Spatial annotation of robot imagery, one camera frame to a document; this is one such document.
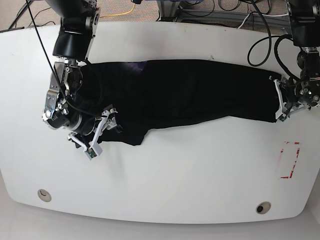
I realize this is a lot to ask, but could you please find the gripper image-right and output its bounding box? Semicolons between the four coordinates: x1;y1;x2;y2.
267;74;312;123

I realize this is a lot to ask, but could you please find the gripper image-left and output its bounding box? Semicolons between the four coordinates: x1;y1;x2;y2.
67;107;124;152

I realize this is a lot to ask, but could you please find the black t-shirt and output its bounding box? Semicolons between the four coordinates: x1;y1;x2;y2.
78;59;282;146

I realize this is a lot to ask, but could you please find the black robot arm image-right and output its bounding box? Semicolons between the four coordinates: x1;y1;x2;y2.
250;0;320;123

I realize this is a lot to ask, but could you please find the red tape rectangle marking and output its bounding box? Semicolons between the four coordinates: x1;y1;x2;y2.
276;141;301;179

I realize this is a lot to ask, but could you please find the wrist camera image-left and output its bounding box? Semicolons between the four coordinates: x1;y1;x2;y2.
84;145;103;161

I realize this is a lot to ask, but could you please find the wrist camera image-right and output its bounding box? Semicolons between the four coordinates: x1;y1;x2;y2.
275;110;288;122

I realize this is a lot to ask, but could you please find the left table cable grommet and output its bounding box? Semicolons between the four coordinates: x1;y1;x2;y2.
37;189;52;203

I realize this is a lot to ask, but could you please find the table cable grommet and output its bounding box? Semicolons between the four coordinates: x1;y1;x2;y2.
37;189;52;203
256;201;271;215

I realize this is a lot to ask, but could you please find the white cable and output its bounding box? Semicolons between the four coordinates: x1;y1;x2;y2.
237;11;290;30

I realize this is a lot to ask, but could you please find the right table cable grommet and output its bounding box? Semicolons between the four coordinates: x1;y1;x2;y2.
256;201;271;215

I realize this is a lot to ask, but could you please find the black floor cable left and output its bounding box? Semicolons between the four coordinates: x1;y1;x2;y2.
8;0;56;30

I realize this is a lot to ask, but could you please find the yellow cable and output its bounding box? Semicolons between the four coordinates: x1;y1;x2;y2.
99;2;138;20

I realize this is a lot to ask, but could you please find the aluminium frame stand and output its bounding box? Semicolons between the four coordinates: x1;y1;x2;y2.
156;0;301;40

